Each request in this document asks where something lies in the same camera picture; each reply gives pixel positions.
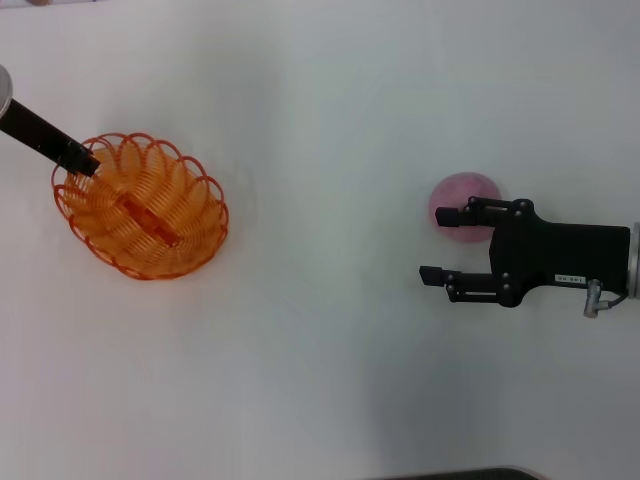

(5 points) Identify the orange woven plastic basket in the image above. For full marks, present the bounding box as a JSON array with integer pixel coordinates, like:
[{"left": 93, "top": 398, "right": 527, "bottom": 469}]
[{"left": 51, "top": 131, "right": 230, "bottom": 281}]

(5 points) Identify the silver right gripper cable connector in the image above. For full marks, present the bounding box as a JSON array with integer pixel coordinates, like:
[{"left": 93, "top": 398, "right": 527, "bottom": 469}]
[{"left": 579, "top": 279, "right": 629, "bottom": 319}]

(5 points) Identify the pink peach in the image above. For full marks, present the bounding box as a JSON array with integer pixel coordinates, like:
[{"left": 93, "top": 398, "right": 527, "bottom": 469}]
[{"left": 427, "top": 171, "right": 504, "bottom": 245}]

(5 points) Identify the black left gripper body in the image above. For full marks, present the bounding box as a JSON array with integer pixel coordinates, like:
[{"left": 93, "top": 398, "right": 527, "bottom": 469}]
[{"left": 0, "top": 97, "right": 77, "bottom": 167}]

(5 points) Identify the dark robot torso edge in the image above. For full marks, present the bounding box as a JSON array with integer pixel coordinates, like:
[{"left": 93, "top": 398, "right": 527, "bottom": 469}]
[{"left": 349, "top": 467, "right": 544, "bottom": 480}]

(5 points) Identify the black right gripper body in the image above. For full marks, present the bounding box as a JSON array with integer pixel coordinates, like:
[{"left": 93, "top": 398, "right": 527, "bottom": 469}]
[{"left": 487, "top": 198, "right": 633, "bottom": 308}]

